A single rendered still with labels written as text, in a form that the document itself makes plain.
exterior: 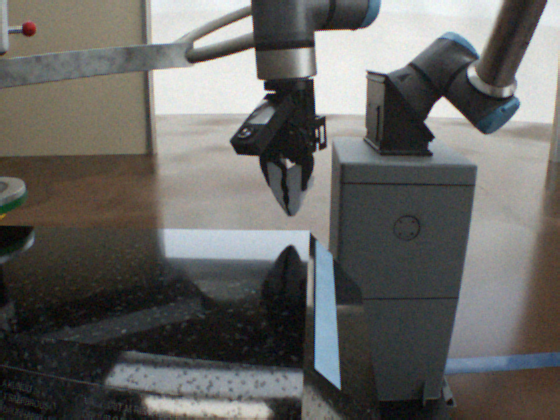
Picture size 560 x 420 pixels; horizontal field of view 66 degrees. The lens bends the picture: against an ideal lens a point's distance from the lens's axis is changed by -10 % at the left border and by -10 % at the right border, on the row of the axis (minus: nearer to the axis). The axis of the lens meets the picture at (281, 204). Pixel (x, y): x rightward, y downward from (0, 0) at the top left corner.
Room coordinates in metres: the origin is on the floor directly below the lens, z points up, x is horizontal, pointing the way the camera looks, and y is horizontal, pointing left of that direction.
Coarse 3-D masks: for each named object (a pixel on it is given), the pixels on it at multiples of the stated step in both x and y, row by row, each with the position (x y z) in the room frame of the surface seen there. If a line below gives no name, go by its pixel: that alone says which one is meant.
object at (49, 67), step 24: (120, 48) 0.87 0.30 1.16; (144, 48) 0.89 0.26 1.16; (168, 48) 0.92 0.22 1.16; (192, 48) 0.95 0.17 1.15; (0, 72) 0.74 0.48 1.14; (24, 72) 0.77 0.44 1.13; (48, 72) 0.79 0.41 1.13; (72, 72) 0.82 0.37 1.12; (96, 72) 0.84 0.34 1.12; (120, 72) 0.87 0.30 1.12
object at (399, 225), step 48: (336, 144) 1.52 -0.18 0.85; (432, 144) 1.54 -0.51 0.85; (336, 192) 1.38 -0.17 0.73; (384, 192) 1.26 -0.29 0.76; (432, 192) 1.25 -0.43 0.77; (336, 240) 1.31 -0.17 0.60; (384, 240) 1.26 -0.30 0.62; (432, 240) 1.25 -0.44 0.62; (384, 288) 1.26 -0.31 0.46; (432, 288) 1.25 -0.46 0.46; (384, 336) 1.26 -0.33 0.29; (432, 336) 1.25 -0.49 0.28; (384, 384) 1.25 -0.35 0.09; (432, 384) 1.25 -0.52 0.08
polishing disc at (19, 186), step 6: (0, 180) 0.82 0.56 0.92; (6, 180) 0.82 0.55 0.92; (12, 180) 0.82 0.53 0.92; (18, 180) 0.82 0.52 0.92; (0, 186) 0.78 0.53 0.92; (6, 186) 0.78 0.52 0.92; (12, 186) 0.78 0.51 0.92; (18, 186) 0.78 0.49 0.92; (24, 186) 0.79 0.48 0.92; (0, 192) 0.74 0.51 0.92; (6, 192) 0.74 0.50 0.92; (12, 192) 0.74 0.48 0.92; (18, 192) 0.75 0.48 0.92; (0, 198) 0.71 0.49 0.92; (6, 198) 0.72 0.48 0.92; (12, 198) 0.73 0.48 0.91; (0, 204) 0.70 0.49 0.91
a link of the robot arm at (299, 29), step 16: (256, 0) 0.68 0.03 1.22; (272, 0) 0.67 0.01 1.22; (288, 0) 0.67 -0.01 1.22; (304, 0) 0.68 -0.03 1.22; (320, 0) 0.70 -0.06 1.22; (256, 16) 0.69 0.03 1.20; (272, 16) 0.67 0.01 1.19; (288, 16) 0.67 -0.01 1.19; (304, 16) 0.68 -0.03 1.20; (320, 16) 0.70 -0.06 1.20; (256, 32) 0.69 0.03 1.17; (272, 32) 0.67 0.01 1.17; (288, 32) 0.67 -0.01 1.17; (304, 32) 0.68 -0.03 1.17; (256, 48) 0.70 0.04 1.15; (272, 48) 0.67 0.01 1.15; (288, 48) 0.67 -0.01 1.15
